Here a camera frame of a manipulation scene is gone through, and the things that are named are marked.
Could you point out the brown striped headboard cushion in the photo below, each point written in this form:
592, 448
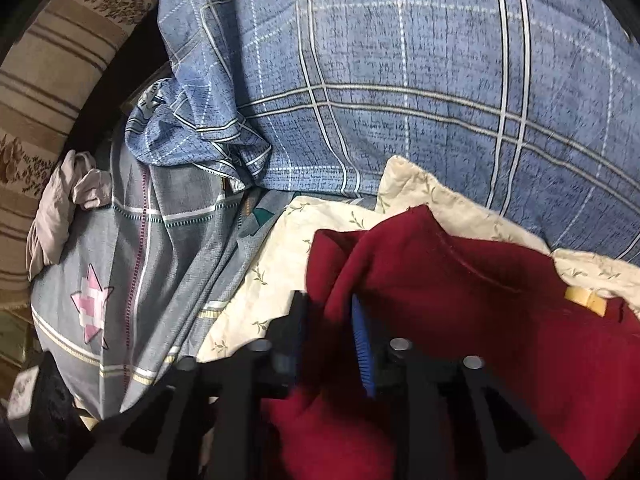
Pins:
53, 53

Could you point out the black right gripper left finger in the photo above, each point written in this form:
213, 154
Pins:
201, 420

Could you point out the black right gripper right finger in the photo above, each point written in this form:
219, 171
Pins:
450, 419

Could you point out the cream floral pillowcase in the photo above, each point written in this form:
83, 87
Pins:
280, 265

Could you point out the grey plaid bed sheet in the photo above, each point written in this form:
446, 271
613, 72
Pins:
143, 279

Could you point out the small grey-pink cloth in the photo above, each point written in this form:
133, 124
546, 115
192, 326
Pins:
76, 182

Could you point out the dark red garment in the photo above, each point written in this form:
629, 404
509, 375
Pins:
577, 371

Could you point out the blue plaid pillow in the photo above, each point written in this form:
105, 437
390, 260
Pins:
529, 108

